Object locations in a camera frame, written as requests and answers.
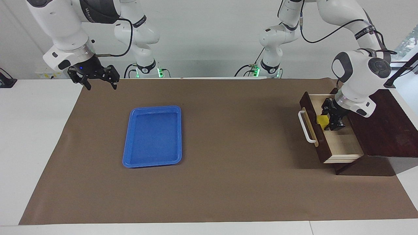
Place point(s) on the blue plastic tray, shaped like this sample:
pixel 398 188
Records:
pixel 152 137

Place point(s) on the dark wooden cabinet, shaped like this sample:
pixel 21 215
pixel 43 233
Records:
pixel 388 130

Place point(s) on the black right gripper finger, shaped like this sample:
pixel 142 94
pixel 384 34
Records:
pixel 80 78
pixel 112 75

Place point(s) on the yellow block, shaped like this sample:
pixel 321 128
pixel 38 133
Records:
pixel 322 120

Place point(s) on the white wall socket box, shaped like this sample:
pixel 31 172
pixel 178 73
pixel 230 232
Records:
pixel 49 74

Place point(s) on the black desk mount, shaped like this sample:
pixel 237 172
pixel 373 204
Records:
pixel 6 81

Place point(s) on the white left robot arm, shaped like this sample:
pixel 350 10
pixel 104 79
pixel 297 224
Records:
pixel 359 71

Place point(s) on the window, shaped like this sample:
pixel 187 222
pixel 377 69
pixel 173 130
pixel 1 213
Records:
pixel 405 45

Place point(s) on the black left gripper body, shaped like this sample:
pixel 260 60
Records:
pixel 336 109

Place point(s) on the brown table mat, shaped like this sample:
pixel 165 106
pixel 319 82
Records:
pixel 228 163

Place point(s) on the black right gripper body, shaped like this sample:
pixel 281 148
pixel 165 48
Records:
pixel 89 67

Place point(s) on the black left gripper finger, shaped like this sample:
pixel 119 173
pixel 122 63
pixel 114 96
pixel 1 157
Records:
pixel 339 124
pixel 326 109

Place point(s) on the dark wooden drawer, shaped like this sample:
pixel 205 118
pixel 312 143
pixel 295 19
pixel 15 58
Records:
pixel 343 147

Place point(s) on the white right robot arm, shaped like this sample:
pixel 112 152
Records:
pixel 62 29

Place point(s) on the black stand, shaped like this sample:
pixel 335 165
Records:
pixel 396 75

